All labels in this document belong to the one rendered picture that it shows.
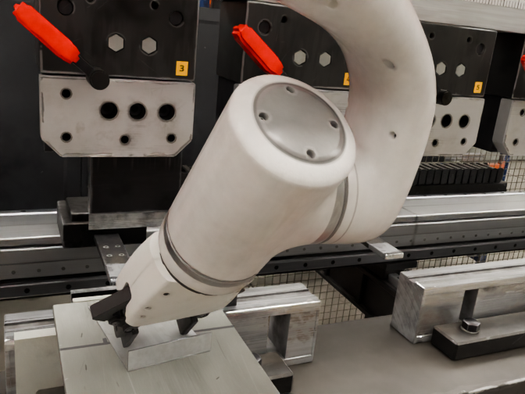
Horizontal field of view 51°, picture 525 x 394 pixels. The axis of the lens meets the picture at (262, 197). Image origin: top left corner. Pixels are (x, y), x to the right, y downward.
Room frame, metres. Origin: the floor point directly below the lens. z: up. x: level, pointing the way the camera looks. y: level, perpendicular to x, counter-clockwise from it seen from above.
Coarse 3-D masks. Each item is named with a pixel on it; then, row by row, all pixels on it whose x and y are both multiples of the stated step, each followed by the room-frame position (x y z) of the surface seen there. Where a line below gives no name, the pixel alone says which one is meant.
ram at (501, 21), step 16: (256, 0) 0.61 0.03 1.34; (272, 0) 0.62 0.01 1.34; (416, 0) 0.70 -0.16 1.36; (432, 0) 0.71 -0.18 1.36; (448, 0) 0.72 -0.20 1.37; (432, 16) 0.71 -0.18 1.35; (448, 16) 0.72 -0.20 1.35; (464, 16) 0.73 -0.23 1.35; (480, 16) 0.74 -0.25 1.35; (496, 16) 0.75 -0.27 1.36; (512, 16) 0.77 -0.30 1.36; (512, 32) 0.77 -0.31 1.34
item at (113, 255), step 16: (64, 208) 0.79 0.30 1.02; (80, 208) 0.77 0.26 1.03; (64, 224) 0.73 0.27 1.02; (80, 224) 0.74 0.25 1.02; (64, 240) 0.73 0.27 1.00; (80, 240) 0.74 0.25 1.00; (96, 240) 0.73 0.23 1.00; (112, 240) 0.73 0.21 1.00; (128, 240) 0.77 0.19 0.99; (144, 240) 0.78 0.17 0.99; (112, 256) 0.68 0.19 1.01; (128, 256) 0.68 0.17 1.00; (112, 272) 0.63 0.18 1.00
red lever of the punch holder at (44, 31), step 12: (12, 12) 0.48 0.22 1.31; (24, 12) 0.48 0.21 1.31; (36, 12) 0.49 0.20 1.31; (24, 24) 0.48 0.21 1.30; (36, 24) 0.48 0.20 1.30; (48, 24) 0.49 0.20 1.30; (36, 36) 0.49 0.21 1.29; (48, 36) 0.49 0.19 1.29; (60, 36) 0.49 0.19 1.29; (60, 48) 0.49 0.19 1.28; (72, 48) 0.50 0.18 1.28; (72, 60) 0.50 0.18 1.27; (84, 60) 0.50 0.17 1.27; (84, 72) 0.50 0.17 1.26; (96, 72) 0.50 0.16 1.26; (96, 84) 0.50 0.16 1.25; (108, 84) 0.51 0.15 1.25
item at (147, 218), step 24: (96, 168) 0.57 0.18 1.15; (120, 168) 0.58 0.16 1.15; (144, 168) 0.59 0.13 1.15; (168, 168) 0.61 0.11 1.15; (96, 192) 0.57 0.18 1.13; (120, 192) 0.58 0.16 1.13; (144, 192) 0.60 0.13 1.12; (168, 192) 0.61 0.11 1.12; (96, 216) 0.58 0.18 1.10; (120, 216) 0.59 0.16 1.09; (144, 216) 0.60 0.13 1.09
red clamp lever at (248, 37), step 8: (240, 24) 0.58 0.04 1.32; (232, 32) 0.58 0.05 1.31; (240, 32) 0.56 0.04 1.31; (248, 32) 0.57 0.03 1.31; (240, 40) 0.56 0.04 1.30; (248, 40) 0.57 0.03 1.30; (256, 40) 0.57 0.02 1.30; (248, 48) 0.57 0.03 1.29; (256, 48) 0.57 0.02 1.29; (264, 48) 0.57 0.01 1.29; (256, 56) 0.57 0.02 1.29; (264, 56) 0.57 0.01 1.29; (272, 56) 0.58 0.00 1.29; (256, 64) 0.59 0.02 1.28; (264, 64) 0.58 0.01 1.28; (272, 64) 0.58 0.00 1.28; (280, 64) 0.58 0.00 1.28; (272, 72) 0.58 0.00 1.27; (280, 72) 0.59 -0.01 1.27
